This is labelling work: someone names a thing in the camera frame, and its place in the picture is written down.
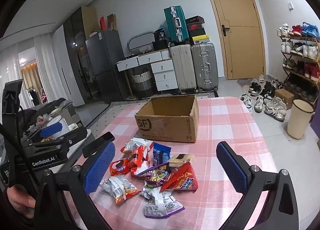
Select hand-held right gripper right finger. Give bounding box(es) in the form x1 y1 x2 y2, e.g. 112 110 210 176
216 141 299 230

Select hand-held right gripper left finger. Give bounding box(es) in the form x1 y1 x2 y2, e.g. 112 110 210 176
32 141 117 230

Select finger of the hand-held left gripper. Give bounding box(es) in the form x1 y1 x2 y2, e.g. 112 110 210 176
21 122 64 145
59 127 115 162

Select small red snack packet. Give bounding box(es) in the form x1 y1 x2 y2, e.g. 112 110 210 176
109 158 131 177

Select silver orange snack packet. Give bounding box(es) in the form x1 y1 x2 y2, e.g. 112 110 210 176
99 175 142 205

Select white red printed snack packet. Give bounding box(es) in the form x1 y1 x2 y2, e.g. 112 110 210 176
122 137 154 157

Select red orange chips bag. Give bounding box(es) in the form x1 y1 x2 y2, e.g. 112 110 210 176
160 162 198 192

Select cream wafer packet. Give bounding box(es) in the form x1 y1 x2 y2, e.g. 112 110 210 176
168 153 195 168

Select purple candy packet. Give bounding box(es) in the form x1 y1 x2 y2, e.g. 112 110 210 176
136 162 173 188

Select blue snack packet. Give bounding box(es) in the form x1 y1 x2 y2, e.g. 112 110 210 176
152 142 172 167

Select brown cardboard box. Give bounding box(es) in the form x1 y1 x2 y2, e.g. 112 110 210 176
134 95 200 143

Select silver purple snack packet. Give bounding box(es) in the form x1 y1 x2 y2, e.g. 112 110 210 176
141 186 185 218

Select person's left forearm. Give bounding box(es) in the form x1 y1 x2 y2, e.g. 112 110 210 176
0 190 34 230

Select person's left hand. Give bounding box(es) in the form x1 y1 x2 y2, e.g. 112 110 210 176
6 186 35 219

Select dark jacket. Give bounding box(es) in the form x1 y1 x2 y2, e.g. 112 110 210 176
21 97 75 130

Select pink checked tablecloth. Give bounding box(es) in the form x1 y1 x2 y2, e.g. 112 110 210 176
62 96 278 230

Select white curtain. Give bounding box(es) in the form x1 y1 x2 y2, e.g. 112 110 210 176
0 34 65 110

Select white wardrobe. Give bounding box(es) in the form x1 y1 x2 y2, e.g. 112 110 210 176
52 25 84 107

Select scattered pile of sneakers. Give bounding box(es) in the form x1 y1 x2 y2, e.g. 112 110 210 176
239 74 288 122

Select woven laundry basket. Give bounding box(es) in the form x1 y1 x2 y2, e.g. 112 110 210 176
131 68 153 98

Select beige waste bin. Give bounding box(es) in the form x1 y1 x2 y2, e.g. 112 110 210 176
287 99 315 140

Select grey refrigerator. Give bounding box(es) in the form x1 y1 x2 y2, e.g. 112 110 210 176
85 30 129 104

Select grey door mat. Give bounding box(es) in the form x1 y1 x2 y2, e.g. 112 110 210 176
237 78 253 88

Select small cardboard box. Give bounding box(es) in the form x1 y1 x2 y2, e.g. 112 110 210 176
274 88 294 110

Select dark glass cabinet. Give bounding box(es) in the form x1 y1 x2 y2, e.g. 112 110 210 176
63 7 100 107

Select purple yoga mat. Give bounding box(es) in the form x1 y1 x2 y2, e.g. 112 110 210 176
310 112 320 143

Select white drawer dressing table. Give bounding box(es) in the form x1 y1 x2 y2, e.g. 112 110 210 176
116 48 178 95

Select silver suitcase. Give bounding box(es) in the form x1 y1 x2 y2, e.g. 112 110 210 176
191 42 218 93

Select oval mirror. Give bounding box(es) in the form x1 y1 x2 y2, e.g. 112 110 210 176
127 31 156 53

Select beige suitcase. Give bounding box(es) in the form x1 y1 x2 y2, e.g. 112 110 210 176
170 44 197 94

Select black case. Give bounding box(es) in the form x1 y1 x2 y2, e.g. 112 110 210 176
152 40 170 50

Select tall cardboard box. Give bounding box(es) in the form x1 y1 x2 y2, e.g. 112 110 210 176
81 6 100 39

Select brown paper bag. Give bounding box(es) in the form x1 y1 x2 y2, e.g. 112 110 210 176
107 14 117 31

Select black paper bag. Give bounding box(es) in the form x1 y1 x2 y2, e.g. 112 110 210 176
154 28 167 43

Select shoe rack with shoes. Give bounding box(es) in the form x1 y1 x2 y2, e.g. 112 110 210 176
277 22 320 103

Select teal suitcase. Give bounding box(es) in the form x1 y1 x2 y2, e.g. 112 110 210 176
164 6 190 43

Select wooden shoe rack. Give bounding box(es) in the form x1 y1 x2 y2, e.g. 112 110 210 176
277 34 320 103

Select blue plastic bag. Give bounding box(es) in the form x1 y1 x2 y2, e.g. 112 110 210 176
301 22 320 38

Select wooden door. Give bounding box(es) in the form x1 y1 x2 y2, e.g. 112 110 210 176
202 0 265 80

